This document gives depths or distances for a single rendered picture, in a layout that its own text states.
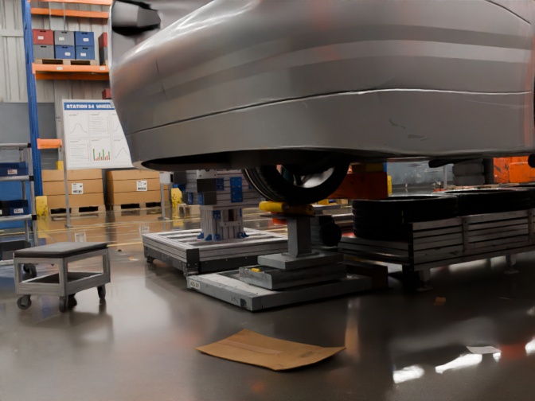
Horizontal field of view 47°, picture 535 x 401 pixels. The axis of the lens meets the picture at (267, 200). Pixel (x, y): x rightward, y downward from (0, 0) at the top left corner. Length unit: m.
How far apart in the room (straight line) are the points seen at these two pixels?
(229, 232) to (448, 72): 3.14
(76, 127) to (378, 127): 8.31
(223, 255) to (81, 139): 5.72
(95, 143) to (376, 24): 8.33
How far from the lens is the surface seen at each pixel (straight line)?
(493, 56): 1.72
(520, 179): 5.31
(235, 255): 4.19
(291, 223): 3.51
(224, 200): 4.27
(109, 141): 9.66
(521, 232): 4.21
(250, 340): 2.66
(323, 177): 3.56
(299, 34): 1.53
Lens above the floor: 0.73
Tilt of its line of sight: 3 degrees down
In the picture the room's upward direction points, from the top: 3 degrees counter-clockwise
